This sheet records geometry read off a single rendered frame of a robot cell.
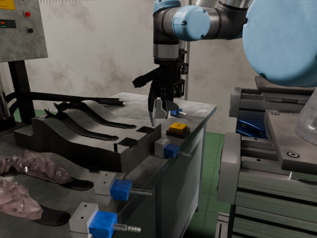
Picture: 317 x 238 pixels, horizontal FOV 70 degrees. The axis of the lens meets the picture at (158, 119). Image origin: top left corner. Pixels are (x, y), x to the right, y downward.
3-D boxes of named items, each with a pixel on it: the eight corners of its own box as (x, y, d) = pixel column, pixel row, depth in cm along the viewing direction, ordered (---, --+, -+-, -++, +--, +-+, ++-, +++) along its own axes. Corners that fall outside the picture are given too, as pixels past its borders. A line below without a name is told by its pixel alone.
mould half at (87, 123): (161, 144, 88) (161, 111, 83) (122, 180, 67) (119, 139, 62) (68, 123, 109) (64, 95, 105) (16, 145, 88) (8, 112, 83)
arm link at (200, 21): (226, 5, 51) (199, 7, 61) (183, 3, 47) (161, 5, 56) (221, 42, 54) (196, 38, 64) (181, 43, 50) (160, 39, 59)
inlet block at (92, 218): (144, 230, 46) (143, 209, 44) (138, 252, 42) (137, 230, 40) (84, 222, 48) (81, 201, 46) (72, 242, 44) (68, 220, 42)
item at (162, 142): (194, 160, 77) (195, 146, 75) (187, 166, 73) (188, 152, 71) (162, 149, 84) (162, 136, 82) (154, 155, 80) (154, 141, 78)
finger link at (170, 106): (178, 122, 77) (175, 99, 71) (162, 118, 80) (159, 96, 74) (182, 116, 79) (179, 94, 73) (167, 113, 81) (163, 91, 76)
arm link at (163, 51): (147, 43, 64) (162, 41, 70) (147, 59, 66) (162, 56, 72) (170, 45, 60) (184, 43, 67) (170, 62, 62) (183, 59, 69)
